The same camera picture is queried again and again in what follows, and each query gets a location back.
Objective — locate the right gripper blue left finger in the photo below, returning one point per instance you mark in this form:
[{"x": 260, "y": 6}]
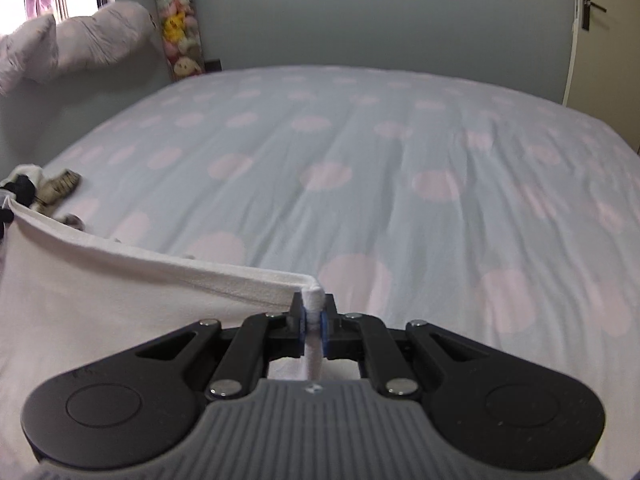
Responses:
[{"x": 246, "y": 352}]

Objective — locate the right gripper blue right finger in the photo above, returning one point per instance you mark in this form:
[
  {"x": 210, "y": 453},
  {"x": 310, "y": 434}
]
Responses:
[{"x": 366, "y": 341}]

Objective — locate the white long sleeve shirt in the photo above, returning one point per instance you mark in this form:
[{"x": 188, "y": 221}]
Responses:
[{"x": 69, "y": 298}]

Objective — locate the polka dot bed sheet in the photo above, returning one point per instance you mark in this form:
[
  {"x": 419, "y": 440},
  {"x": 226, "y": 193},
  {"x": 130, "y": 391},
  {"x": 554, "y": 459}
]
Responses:
[{"x": 497, "y": 215}]

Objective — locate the beige brown garment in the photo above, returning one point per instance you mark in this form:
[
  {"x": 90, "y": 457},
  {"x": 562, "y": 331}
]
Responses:
[{"x": 72, "y": 221}]

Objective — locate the striped olive garment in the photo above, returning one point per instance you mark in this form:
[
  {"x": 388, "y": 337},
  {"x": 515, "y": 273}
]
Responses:
[{"x": 52, "y": 191}]

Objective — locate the black garment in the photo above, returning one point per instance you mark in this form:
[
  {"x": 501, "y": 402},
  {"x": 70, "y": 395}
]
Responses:
[{"x": 23, "y": 191}]

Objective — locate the small white cloth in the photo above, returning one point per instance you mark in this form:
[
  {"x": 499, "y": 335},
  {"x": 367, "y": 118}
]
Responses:
[{"x": 33, "y": 172}]

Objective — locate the plush toy tube holder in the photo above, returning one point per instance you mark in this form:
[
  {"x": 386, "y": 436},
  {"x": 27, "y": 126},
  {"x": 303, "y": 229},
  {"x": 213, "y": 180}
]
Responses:
[{"x": 181, "y": 37}]

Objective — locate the cream room door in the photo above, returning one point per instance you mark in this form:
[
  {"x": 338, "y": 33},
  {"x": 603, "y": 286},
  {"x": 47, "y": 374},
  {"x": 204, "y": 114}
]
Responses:
[{"x": 603, "y": 76}]

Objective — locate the black wall outlet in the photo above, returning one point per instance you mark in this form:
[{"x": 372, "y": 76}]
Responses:
[{"x": 213, "y": 66}]

